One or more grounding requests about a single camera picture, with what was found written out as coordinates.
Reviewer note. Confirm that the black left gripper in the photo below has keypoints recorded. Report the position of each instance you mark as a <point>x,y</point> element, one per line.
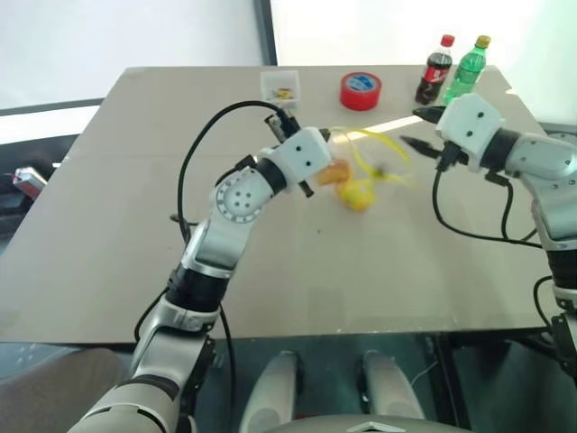
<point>306,188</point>

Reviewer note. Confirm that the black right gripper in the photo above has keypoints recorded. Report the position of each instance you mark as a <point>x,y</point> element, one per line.
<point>456,154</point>

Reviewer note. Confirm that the yellow mesh bag with fruit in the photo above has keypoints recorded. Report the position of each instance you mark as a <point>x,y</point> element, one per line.
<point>392,144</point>

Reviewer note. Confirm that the small golden bread roll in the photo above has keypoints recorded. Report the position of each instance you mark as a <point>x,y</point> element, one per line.
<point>334,173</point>

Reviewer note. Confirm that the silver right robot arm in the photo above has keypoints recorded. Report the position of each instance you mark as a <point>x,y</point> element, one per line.
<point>541,162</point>

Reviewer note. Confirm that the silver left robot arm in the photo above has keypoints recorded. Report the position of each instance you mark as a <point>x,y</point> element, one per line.
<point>234,198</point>

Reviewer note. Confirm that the red tape roll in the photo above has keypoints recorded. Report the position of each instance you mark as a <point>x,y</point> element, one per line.
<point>360,94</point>

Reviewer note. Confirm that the cola bottle red cap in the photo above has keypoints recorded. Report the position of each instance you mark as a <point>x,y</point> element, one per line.
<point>433,76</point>

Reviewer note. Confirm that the small yellow clips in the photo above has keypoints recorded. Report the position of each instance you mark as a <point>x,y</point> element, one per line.
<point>281,93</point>

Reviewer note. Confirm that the green bottle yellow cap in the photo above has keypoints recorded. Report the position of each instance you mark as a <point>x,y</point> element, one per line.
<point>469,72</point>

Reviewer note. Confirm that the clear plastic box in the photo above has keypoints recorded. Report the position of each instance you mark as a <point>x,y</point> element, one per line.
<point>268,81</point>

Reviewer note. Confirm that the black window pillar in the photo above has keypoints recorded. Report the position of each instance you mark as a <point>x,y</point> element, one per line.
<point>266,31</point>

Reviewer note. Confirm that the grey rounded robot leg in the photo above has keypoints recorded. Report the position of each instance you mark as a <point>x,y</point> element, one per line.
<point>387,383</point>
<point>270,388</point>

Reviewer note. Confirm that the dark side bench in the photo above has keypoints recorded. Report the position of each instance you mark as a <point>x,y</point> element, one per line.
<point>36,144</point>

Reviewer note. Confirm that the grey robot torso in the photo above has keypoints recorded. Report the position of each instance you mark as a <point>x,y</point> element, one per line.
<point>369,426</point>

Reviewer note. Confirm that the small red white device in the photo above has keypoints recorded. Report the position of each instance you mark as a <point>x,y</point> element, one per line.
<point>29,180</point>

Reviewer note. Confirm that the khaki trouser leg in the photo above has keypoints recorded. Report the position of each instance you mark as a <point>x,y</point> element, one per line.
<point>67,370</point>

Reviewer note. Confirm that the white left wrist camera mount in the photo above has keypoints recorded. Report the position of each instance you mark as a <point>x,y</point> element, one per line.
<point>302,151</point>

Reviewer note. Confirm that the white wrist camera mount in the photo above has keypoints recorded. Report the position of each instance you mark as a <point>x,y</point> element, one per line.
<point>473,122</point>
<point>302,151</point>

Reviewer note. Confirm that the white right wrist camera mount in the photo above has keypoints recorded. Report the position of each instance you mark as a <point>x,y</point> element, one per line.
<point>473,122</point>

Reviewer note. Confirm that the black metal table frame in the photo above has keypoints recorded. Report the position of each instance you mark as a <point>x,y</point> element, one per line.
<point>446,383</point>

